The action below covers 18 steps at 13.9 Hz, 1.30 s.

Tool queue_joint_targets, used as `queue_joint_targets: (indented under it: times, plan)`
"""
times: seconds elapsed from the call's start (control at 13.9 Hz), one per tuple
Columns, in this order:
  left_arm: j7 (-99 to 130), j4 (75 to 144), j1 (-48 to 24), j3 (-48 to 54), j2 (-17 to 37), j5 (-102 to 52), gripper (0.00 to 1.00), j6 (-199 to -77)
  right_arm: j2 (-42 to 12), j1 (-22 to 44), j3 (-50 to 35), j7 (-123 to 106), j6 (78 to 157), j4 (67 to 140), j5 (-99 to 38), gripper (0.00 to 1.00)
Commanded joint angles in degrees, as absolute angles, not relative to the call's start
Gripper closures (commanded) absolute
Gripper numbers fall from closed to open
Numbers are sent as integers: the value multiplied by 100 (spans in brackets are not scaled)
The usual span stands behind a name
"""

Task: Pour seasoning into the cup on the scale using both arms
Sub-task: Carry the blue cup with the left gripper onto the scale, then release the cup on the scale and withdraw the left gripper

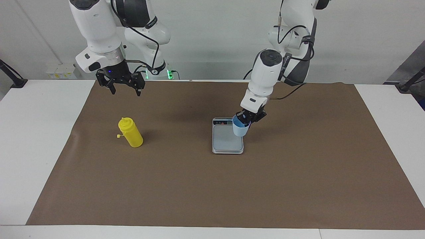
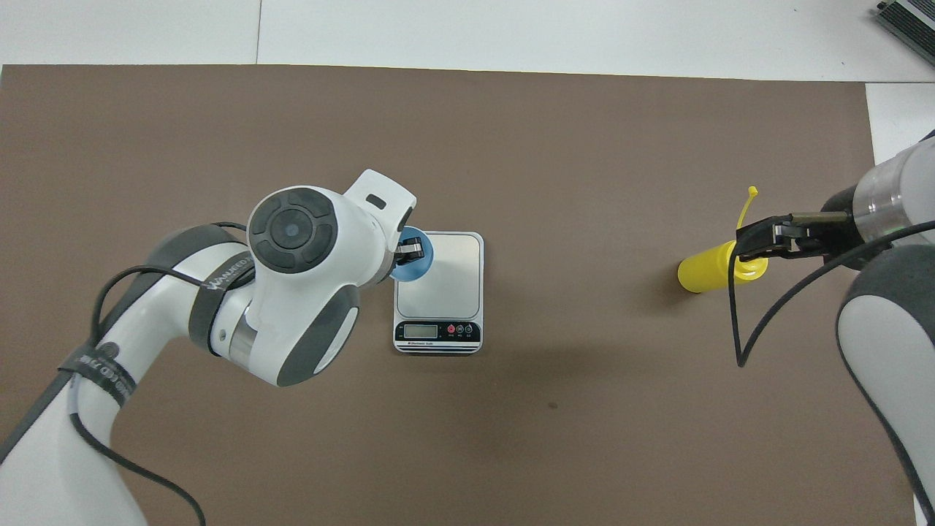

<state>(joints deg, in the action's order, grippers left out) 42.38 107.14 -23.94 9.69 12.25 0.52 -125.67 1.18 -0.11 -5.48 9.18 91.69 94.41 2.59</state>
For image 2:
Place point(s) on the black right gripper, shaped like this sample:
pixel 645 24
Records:
pixel 836 226

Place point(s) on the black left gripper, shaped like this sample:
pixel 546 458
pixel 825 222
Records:
pixel 406 226

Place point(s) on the light blue plastic cup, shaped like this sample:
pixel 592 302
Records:
pixel 416 272

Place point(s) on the yellow squeeze bottle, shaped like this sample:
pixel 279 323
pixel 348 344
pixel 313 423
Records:
pixel 705 270

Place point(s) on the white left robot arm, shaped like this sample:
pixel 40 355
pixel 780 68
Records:
pixel 307 292

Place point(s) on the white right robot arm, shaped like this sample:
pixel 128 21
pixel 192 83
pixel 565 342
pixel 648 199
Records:
pixel 884 343

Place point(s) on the silver digital kitchen scale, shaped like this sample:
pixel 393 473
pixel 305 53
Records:
pixel 445 292

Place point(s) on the brown paper mat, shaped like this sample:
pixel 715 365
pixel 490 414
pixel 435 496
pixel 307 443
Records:
pixel 548 438

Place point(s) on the grey ribbed metal device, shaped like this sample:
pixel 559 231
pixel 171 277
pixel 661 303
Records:
pixel 913 25

